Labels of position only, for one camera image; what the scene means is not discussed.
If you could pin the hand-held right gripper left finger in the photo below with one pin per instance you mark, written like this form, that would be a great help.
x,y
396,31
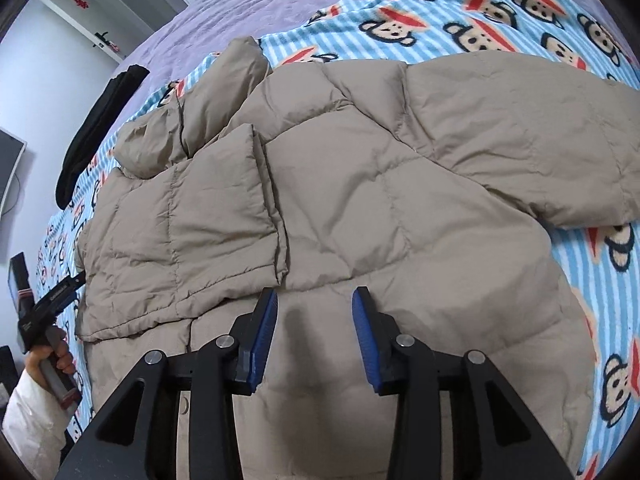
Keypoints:
x,y
264,330

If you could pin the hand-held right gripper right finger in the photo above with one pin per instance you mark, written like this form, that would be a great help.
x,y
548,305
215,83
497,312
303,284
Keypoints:
x,y
364,330

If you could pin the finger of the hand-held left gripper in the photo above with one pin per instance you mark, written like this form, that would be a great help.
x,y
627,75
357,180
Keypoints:
x,y
77,277

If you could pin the beige puffer jacket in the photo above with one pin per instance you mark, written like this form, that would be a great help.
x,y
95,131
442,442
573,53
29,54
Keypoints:
x,y
350,185

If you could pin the person's left forearm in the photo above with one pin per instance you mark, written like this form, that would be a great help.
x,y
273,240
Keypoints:
x,y
30,420

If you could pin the person's left hand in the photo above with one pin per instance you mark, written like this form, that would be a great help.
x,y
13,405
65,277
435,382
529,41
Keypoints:
x,y
62,355

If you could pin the black cloth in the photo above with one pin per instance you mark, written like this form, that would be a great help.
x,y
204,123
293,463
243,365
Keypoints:
x,y
95,130

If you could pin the red paper decoration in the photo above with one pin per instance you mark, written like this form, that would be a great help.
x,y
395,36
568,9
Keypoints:
x,y
82,3

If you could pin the purple quilted bed cover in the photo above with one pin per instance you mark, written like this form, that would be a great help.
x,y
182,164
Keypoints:
x,y
225,15

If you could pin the striped monkey print blanket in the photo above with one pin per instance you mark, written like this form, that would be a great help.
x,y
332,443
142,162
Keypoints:
x,y
440,15

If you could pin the wall monitor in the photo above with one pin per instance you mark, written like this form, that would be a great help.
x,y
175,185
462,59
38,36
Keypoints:
x,y
10,170

